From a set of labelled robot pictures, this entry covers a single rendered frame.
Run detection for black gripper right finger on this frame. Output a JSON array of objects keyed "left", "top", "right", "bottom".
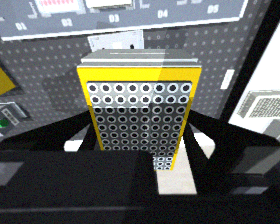
[{"left": 182, "top": 109, "right": 280, "bottom": 194}]

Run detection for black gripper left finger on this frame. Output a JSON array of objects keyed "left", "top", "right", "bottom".
[{"left": 0, "top": 110, "right": 97, "bottom": 151}]

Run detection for white trough reservoir with red liquid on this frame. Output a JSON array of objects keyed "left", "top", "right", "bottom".
[{"left": 237, "top": 89, "right": 280, "bottom": 120}]

